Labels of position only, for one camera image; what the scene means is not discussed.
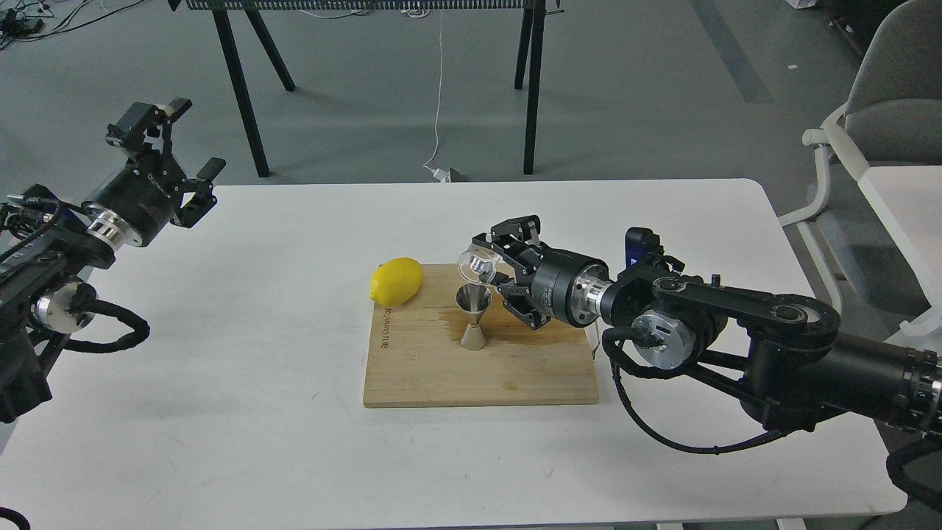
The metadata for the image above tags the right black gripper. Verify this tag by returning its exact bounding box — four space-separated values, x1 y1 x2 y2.
472 215 610 330

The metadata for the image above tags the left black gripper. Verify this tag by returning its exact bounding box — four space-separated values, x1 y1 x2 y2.
82 98 227 248

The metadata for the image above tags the small clear glass cup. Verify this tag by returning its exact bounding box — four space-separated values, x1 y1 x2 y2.
457 245 500 285

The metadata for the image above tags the steel double jigger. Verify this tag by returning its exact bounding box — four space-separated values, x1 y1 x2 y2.
456 284 492 351

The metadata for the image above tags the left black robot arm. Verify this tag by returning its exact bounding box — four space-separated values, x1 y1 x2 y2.
1 98 226 423

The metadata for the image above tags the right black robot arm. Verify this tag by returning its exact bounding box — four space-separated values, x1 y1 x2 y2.
458 215 940 511

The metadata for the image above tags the yellow lemon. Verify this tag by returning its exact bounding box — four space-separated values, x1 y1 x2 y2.
369 256 424 308

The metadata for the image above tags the bamboo cutting board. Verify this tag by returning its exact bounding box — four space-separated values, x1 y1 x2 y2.
362 264 599 409

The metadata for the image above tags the grey office chair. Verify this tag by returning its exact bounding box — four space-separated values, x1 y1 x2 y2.
779 1 940 321

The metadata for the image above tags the white hanging cable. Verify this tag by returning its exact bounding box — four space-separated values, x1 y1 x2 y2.
423 11 467 183

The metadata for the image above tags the floor cables pile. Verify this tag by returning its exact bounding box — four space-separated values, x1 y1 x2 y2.
0 0 148 51

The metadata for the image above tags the black metal table frame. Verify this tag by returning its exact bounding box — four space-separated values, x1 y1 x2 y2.
169 1 563 180

